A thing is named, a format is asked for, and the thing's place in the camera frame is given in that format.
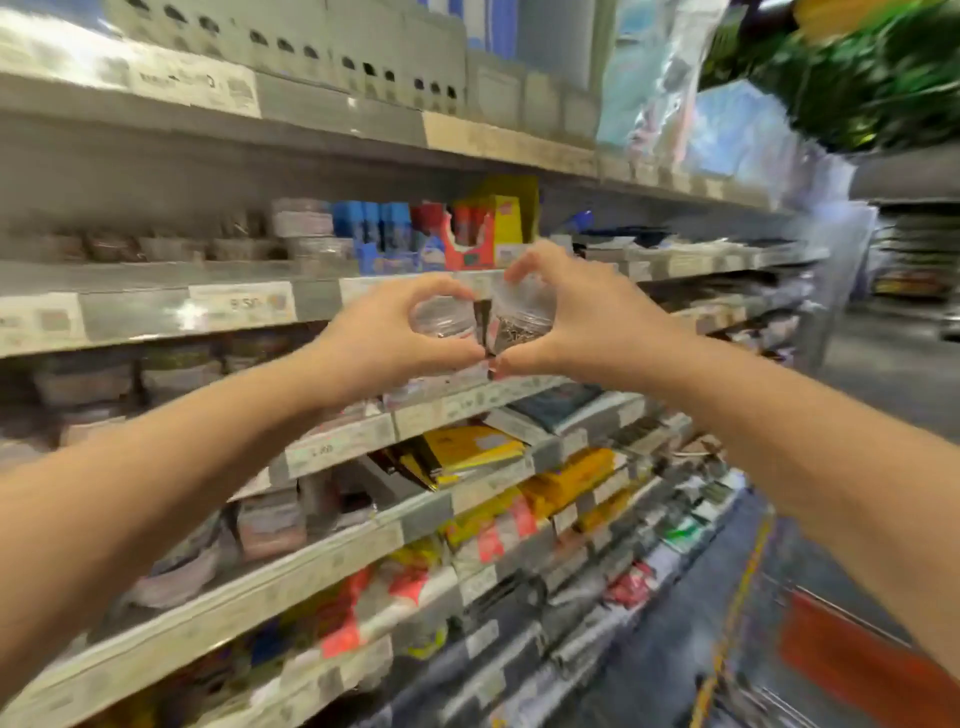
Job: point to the person's right hand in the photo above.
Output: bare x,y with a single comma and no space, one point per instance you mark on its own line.
607,337

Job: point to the person's left hand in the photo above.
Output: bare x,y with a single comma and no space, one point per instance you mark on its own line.
371,352

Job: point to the person's right thumb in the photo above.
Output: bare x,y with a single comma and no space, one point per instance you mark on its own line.
529,358

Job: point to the person's left thumb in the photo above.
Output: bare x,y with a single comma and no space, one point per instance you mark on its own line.
442,361

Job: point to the clear jar of metal pins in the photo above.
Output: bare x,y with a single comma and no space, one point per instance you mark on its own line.
519,319

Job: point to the clear plastic jar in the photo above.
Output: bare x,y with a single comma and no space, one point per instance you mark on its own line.
444,319

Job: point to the person's right forearm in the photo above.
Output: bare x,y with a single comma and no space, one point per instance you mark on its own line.
810,457

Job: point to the person's left forearm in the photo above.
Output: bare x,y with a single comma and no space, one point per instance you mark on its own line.
150,480

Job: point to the dark teal flat packet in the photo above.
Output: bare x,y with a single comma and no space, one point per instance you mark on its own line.
559,405

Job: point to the yellow flat packet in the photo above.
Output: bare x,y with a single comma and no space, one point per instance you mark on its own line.
465,450

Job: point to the red display box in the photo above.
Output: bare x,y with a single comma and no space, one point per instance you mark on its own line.
465,251

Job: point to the stack of orange packets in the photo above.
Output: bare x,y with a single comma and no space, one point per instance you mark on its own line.
570,480

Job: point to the white shelf price label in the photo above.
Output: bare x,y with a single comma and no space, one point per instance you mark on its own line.
341,446
241,304
41,319
199,86

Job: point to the yellow cardboard box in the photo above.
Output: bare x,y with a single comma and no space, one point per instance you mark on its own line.
510,214

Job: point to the blue stationery boxes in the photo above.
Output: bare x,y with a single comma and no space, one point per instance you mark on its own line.
375,225

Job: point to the red sale tag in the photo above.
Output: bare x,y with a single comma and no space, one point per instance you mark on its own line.
352,615
506,532

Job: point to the stack of clear lidded tubs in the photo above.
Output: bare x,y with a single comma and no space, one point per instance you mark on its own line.
304,225

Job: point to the grey metal shelving unit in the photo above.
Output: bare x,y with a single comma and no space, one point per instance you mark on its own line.
225,296

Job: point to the clear packets of white items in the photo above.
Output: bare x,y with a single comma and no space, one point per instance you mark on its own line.
247,532

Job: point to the hanging clear plastic packets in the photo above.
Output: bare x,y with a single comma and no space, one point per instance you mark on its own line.
675,90

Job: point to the row of small clear tubs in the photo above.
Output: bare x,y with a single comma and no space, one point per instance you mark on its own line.
150,246

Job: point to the row of dark-filled clear tubs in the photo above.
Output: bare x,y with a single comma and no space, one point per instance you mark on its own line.
127,375

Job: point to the row of grey cardboard boxes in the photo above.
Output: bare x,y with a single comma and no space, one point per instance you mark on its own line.
360,52

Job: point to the distant stocked shelving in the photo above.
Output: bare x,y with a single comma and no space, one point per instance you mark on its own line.
915,255

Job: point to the green artificial foliage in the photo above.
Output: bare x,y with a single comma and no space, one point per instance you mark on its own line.
862,67

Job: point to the red shopping trolley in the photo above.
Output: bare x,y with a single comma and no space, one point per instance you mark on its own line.
862,660

